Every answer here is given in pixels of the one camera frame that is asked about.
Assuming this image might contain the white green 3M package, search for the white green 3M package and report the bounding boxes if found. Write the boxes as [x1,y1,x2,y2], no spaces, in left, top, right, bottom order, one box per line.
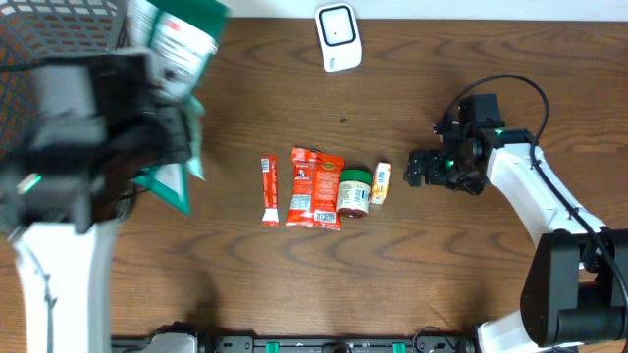
[127,0,230,215]

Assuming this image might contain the white barcode scanner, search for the white barcode scanner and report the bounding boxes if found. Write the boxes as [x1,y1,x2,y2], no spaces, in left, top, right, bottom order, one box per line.
[314,3,363,73]

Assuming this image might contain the red candy bag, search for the red candy bag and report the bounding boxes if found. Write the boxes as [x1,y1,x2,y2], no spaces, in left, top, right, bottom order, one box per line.
[286,147,345,230]

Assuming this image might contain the small orange white box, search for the small orange white box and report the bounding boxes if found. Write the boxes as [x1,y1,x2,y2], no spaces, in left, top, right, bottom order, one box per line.
[371,162,392,205]

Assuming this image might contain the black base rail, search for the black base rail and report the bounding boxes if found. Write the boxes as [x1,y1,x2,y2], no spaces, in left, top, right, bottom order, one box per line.
[111,334,580,353]

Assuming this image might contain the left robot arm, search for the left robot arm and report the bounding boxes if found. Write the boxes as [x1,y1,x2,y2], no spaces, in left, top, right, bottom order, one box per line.
[1,48,191,352]

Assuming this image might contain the grey plastic mesh basket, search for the grey plastic mesh basket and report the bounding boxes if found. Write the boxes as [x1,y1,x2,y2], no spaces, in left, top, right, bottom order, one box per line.
[1,0,127,152]

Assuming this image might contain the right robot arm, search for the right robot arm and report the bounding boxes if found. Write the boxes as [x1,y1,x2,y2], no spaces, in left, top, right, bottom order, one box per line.
[404,126,627,352]

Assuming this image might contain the red tube package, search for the red tube package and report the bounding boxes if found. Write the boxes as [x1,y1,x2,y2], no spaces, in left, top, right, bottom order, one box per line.
[261,155,279,227]

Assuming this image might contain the green lid white jar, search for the green lid white jar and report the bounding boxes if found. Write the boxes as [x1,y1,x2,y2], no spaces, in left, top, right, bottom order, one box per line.
[337,169,372,219]

